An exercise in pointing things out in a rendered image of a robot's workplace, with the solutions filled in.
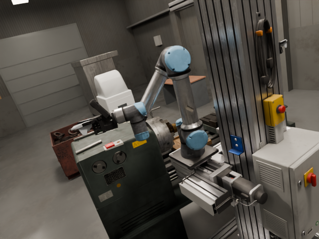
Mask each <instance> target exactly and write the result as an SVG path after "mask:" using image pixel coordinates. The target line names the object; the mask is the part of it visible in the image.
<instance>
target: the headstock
mask: <svg viewBox="0 0 319 239"><path fill-rule="evenodd" d="M148 131H149V135H150V136H149V138H148V139H146V140H144V141H137V140H136V138H135V136H134V133H133V130H132V127H131V124H130V122H129V121H127V122H126V123H121V124H118V128H116V129H114V130H112V131H110V130H109V131H107V132H105V133H102V134H99V135H95V134H92V135H89V136H87V137H85V138H82V139H79V140H77V141H73V142H72V143H71V148H72V151H73V154H74V158H75V162H76V165H77V168H78V170H79V172H80V174H81V177H82V179H83V181H84V183H85V186H86V188H87V190H88V192H89V194H90V196H91V198H92V201H93V203H94V205H95V207H96V208H97V209H99V208H101V207H103V206H105V205H106V204H108V203H110V202H112V201H114V200H116V199H118V198H120V197H122V196H124V195H126V194H128V193H130V192H131V191H133V190H135V189H137V188H139V187H141V186H143V185H145V184H147V183H149V182H151V181H153V180H155V179H156V178H158V177H160V176H162V175H164V174H166V173H167V170H166V167H165V163H164V160H163V157H162V153H161V150H160V147H159V143H158V140H157V137H156V134H155V132H154V131H152V130H151V129H149V128H148ZM119 139H120V140H121V141H122V142H123V143H124V144H123V145H121V146H118V147H115V148H112V149H110V150H107V151H105V149H104V148H103V147H104V146H105V145H106V144H109V143H111V142H115V141H117V140H119ZM99 140H101V141H102V143H100V144H98V145H96V146H94V147H92V148H89V149H87V150H85V151H83V152H81V153H79V154H77V155H76V153H75V152H76V151H78V150H80V149H82V148H84V147H86V146H88V145H91V144H93V143H95V142H97V141H99ZM118 151H120V152H118ZM116 152H118V153H116ZM115 153H116V154H115Z"/></svg>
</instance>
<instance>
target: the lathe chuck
mask: <svg viewBox="0 0 319 239"><path fill-rule="evenodd" d="M149 120H150V121H151V122H152V123H153V124H154V125H155V126H156V128H157V130H158V132H159V134H160V136H161V139H162V142H163V146H164V152H166V151H168V150H170V149H172V147H173V140H172V136H171V133H170V130H169V128H168V126H167V125H166V123H165V122H164V123H163V124H162V123H161V122H160V120H162V118H161V117H159V116H156V117H154V118H152V119H149ZM167 142H170V144H169V145H167Z"/></svg>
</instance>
